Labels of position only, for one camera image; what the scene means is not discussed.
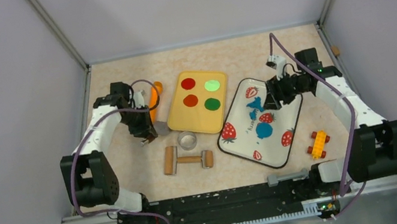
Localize blue play dough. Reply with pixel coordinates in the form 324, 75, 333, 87
256, 122, 273, 139

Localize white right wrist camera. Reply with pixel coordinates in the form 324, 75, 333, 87
266, 54, 287, 70

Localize orange toy rolling pin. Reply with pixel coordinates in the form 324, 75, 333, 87
149, 81, 163, 123

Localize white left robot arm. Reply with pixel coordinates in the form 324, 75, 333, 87
59, 82, 158, 224

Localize dark green dough disc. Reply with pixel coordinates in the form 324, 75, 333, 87
204, 98, 221, 111

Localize silver tape roll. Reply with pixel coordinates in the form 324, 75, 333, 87
177, 131, 197, 151

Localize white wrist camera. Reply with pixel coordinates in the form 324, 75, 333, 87
266, 54, 287, 70
133, 90, 146, 109

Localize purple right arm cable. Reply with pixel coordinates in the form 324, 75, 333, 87
266, 20, 374, 224

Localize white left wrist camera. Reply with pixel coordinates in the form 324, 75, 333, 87
133, 90, 146, 109

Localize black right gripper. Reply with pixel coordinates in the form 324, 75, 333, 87
258, 67, 311, 112

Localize dark red dough disc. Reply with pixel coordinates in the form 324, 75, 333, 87
183, 94, 199, 107

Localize blue dough scraps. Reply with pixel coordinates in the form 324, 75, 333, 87
246, 97, 265, 121

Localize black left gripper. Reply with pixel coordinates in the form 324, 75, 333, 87
118, 102, 157, 143

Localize brown handled scraper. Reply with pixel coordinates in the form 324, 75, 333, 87
141, 121, 171, 147

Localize wooden roller tool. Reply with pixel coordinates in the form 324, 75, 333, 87
163, 146, 214, 176

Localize yellow plastic tray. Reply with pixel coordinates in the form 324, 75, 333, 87
167, 70, 228, 134

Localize yellow toy brick car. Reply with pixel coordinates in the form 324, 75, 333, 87
307, 130, 330, 160

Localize white strawberry enamel tray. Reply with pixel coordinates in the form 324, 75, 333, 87
217, 78, 303, 169

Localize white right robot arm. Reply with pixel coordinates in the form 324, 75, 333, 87
263, 49, 397, 186

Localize grey toy bolt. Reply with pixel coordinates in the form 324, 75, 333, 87
267, 168, 309, 187

